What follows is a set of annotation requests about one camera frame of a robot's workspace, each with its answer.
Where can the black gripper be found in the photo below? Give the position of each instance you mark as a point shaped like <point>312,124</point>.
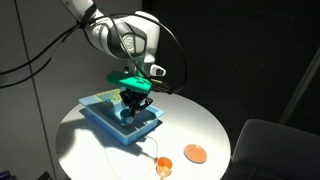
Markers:
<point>133,98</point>

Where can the blue toy cup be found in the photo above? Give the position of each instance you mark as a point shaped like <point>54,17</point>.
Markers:
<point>125,119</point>

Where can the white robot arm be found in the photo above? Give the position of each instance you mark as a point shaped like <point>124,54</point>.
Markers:
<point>100,30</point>

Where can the light blue toy sink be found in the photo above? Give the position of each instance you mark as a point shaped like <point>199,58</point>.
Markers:
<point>110,123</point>

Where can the orange toy cup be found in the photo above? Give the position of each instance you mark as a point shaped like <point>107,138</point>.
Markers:
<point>164,164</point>

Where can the yellow green dish rack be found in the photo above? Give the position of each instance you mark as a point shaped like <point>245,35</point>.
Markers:
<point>106,96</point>

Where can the orange toy plate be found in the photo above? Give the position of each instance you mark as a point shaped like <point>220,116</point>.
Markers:
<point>195,153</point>

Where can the black floor object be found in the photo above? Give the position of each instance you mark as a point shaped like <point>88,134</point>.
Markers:
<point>45,176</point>

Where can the grey chair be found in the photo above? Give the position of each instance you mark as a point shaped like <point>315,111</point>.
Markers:
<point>273,153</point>

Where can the dark blue bin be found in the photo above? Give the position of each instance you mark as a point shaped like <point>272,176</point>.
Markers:
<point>6,175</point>

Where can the grey metal pole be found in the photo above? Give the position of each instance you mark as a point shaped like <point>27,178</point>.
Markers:
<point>300,88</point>

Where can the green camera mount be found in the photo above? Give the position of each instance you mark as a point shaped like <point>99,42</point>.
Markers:
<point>133,81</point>

